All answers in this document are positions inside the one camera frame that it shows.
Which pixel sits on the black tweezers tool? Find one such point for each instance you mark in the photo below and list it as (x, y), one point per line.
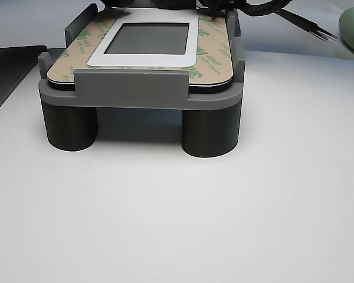
(309, 25)

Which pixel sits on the white bezel display panel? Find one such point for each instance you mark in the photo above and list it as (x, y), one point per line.
(147, 60)

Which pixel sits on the dark grey cylinder leg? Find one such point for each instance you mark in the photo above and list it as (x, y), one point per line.
(209, 132)
(70, 129)

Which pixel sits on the black blue-padded clamp gripper jaw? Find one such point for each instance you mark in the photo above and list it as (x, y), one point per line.
(212, 7)

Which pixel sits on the tan printed adhesive liner film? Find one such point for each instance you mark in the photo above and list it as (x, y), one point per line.
(215, 59)

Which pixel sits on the dark grey flat tray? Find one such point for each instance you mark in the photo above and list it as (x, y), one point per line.
(6, 73)

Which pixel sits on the grey printed holder fixture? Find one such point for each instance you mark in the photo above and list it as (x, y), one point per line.
(129, 85)

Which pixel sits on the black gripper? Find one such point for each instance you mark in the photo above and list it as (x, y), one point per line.
(118, 3)

